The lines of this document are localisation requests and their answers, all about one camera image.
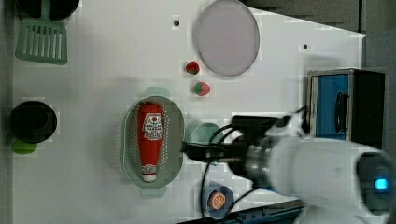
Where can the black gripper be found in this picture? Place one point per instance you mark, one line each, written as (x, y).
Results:
(254, 135)

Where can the red plush ketchup bottle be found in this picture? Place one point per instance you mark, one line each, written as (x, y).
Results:
(150, 138)

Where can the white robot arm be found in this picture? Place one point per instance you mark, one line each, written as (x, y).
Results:
(340, 182)

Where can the green oval strainer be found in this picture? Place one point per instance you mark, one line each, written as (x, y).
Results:
(170, 160)

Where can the teal green cup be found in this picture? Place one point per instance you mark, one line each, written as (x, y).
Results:
(200, 133)

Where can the pink red plush strawberry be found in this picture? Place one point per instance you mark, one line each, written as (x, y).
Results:
(201, 89)

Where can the blue bowl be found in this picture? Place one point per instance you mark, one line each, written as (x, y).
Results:
(225, 210)

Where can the plush orange slice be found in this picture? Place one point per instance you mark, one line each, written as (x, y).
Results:
(216, 200)

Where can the dark red plush strawberry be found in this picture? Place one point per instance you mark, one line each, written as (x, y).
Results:
(193, 68)

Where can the round lavender plate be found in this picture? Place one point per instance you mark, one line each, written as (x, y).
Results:
(228, 37)

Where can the silver black toaster oven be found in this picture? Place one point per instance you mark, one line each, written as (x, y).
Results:
(346, 104)

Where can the black round pot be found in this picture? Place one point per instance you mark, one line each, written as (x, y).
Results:
(33, 122)

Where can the black round container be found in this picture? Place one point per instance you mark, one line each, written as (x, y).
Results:
(59, 9)

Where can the green slotted spatula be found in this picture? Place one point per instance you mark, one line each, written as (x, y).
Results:
(42, 40)

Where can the lime green round object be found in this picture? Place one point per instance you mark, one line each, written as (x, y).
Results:
(23, 148)

